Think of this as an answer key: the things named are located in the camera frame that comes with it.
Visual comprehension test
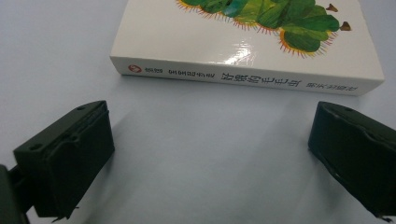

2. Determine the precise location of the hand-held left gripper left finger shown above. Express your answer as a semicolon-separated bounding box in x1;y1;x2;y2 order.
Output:
12;100;116;220

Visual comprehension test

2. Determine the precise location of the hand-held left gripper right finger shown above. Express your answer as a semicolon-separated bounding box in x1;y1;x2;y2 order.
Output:
307;101;396;222

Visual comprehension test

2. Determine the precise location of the white picture book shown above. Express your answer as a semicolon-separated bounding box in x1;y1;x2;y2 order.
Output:
109;0;386;97

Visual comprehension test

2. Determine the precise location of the light blue table mat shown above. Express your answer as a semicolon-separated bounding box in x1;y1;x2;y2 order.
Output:
0;0;396;224

